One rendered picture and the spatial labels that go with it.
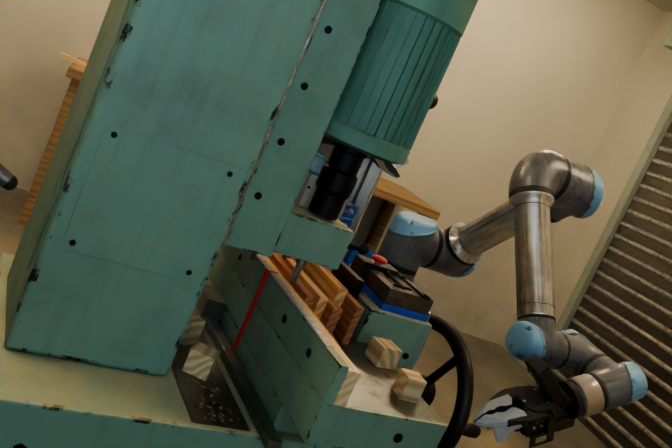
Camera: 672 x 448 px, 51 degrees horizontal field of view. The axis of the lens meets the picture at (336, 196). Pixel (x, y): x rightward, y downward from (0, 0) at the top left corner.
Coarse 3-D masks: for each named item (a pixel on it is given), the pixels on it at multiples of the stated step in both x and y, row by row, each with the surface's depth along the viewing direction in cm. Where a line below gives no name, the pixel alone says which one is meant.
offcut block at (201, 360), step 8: (200, 344) 105; (192, 352) 103; (200, 352) 103; (208, 352) 104; (216, 352) 105; (192, 360) 103; (200, 360) 103; (208, 360) 102; (216, 360) 105; (184, 368) 103; (192, 368) 103; (200, 368) 103; (208, 368) 103; (200, 376) 103; (208, 376) 104
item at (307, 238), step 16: (304, 208) 114; (288, 224) 107; (304, 224) 108; (320, 224) 109; (336, 224) 112; (288, 240) 108; (304, 240) 109; (320, 240) 110; (336, 240) 111; (304, 256) 110; (320, 256) 111; (336, 256) 112
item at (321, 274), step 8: (312, 264) 124; (312, 272) 123; (320, 272) 121; (328, 272) 120; (320, 280) 120; (328, 280) 118; (336, 280) 118; (328, 288) 117; (336, 288) 115; (344, 288) 115; (336, 296) 114; (344, 296) 115
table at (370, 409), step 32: (224, 256) 131; (224, 288) 126; (256, 320) 111; (256, 352) 108; (288, 352) 100; (352, 352) 110; (288, 384) 97; (384, 384) 103; (320, 416) 89; (352, 416) 91; (384, 416) 93; (416, 416) 97
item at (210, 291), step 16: (208, 288) 126; (208, 304) 121; (224, 304) 122; (208, 320) 122; (224, 336) 118; (224, 352) 112; (240, 368) 108; (240, 384) 104; (256, 400) 101; (256, 416) 97; (272, 432) 94
